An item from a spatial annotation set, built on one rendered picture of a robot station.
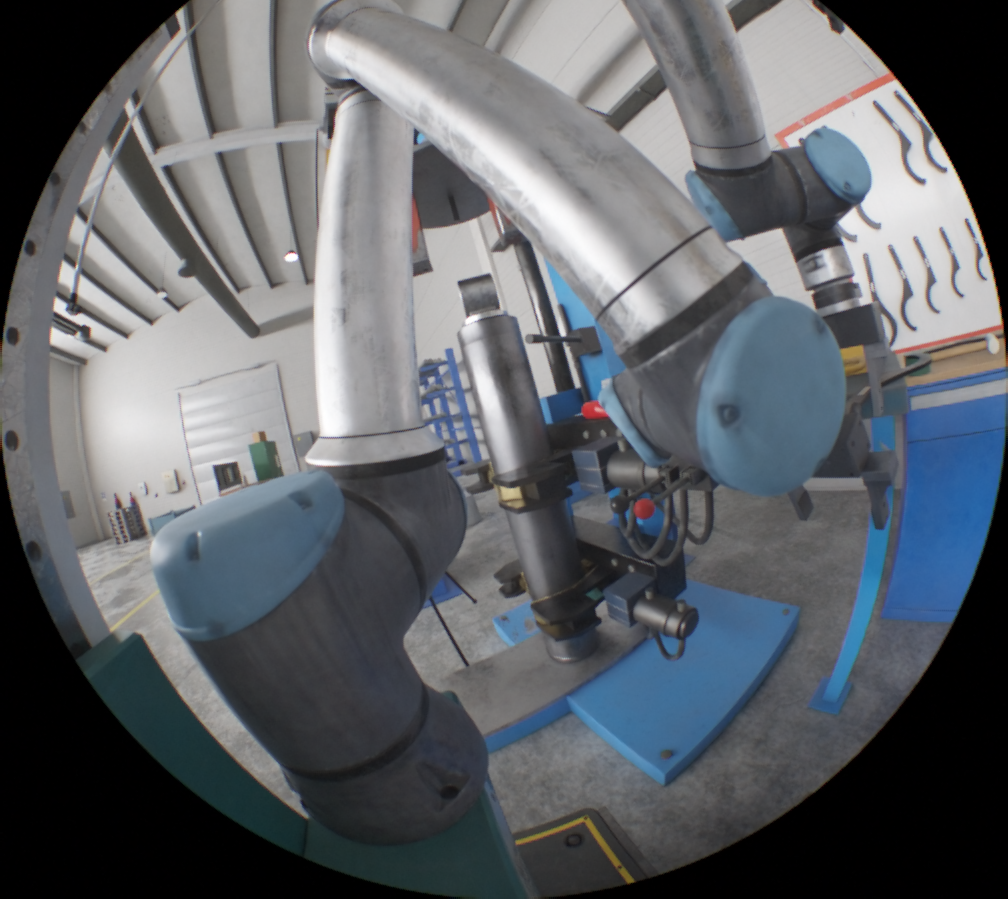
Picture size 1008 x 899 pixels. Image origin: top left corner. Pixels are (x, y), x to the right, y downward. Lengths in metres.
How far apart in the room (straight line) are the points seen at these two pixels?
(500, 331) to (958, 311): 2.51
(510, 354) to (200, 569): 0.97
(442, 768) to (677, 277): 0.33
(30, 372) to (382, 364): 0.30
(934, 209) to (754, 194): 2.22
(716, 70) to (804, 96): 2.49
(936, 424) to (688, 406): 1.24
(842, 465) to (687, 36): 0.41
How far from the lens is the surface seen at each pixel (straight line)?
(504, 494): 0.99
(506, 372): 1.02
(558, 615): 1.11
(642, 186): 0.17
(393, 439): 0.30
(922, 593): 1.67
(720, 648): 1.45
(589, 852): 0.90
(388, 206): 0.37
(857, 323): 0.54
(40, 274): 0.32
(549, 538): 1.12
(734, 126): 0.35
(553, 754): 1.39
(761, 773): 1.31
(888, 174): 2.55
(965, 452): 1.41
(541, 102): 0.20
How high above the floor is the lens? 1.20
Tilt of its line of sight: 1 degrees up
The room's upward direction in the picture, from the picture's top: 15 degrees counter-clockwise
